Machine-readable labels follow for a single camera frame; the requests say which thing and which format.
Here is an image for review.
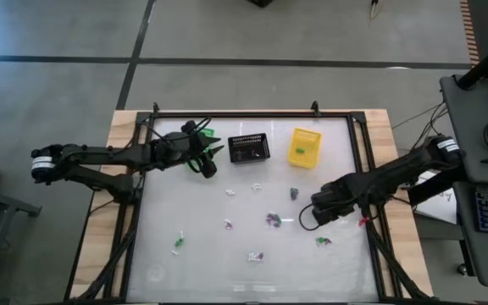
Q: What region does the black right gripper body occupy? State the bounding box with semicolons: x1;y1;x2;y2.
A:
311;175;366;213

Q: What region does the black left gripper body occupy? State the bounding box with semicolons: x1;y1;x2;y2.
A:
150;133;207;167

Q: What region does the green plastic basket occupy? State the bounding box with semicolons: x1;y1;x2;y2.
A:
184;126;218;175

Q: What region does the black plastic basket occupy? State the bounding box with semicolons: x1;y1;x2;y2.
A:
227;132;271;165

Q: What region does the yellow plastic basket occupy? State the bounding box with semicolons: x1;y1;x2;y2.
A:
286;127;323;169

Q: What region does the black desk brace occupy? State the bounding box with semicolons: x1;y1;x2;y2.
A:
407;159;469;208

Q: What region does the white paper sheet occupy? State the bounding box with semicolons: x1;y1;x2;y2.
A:
413;169;458;225

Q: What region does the grey keyboard shelf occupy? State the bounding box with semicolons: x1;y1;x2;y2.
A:
452;180;488;289

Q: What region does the grey desk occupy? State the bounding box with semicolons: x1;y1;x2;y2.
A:
438;74;488;186

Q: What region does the black pole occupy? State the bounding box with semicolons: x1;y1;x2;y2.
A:
455;32;488;91

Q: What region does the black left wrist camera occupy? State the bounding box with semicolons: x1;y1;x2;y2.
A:
199;155;219;180

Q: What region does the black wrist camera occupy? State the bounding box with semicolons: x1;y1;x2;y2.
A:
310;205;339;226
199;155;219;180

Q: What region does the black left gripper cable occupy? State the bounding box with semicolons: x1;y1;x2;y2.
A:
179;116;213;141

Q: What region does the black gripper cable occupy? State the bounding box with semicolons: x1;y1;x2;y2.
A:
179;116;213;141
297;202;328;232

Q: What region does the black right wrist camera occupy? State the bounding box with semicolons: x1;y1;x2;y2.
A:
310;205;339;226

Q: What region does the black table frame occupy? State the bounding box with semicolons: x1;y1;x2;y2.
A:
64;100;435;305

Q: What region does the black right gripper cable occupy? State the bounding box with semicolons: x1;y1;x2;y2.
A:
297;202;328;232

